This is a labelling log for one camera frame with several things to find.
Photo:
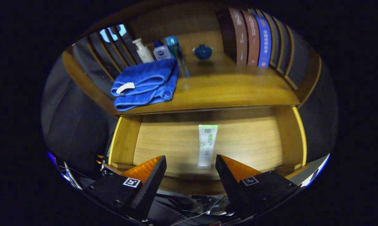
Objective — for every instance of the dark brown book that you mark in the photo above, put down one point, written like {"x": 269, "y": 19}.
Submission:
{"x": 237, "y": 37}

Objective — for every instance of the blue lidded teacup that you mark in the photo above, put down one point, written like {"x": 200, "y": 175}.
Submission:
{"x": 203, "y": 52}

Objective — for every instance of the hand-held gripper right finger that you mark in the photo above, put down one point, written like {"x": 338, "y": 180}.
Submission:
{"x": 228, "y": 185}

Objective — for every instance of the reddish brown book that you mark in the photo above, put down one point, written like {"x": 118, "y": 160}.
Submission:
{"x": 253, "y": 40}

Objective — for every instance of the wooden drawer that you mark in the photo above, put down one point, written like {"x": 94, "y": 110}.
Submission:
{"x": 245, "y": 141}

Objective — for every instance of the white bottle blue cap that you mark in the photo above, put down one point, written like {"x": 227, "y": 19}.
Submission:
{"x": 161, "y": 52}

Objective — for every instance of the white tube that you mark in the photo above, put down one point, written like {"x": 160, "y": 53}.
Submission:
{"x": 207, "y": 147}

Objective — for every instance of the black backdrop cloth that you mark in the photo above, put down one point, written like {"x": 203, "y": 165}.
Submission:
{"x": 69, "y": 125}

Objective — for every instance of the wooden countertop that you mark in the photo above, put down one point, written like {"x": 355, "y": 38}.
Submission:
{"x": 232, "y": 88}

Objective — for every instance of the white pump bottle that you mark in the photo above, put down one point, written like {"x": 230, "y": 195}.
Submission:
{"x": 145, "y": 53}

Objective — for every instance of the blue book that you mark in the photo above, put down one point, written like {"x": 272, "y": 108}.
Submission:
{"x": 264, "y": 44}

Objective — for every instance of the teal slim bottle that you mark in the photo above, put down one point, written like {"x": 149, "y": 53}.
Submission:
{"x": 176, "y": 51}

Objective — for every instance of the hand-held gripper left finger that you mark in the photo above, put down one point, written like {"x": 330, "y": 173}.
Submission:
{"x": 149, "y": 185}

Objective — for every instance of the blue folded towel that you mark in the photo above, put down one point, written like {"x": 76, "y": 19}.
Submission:
{"x": 145, "y": 81}

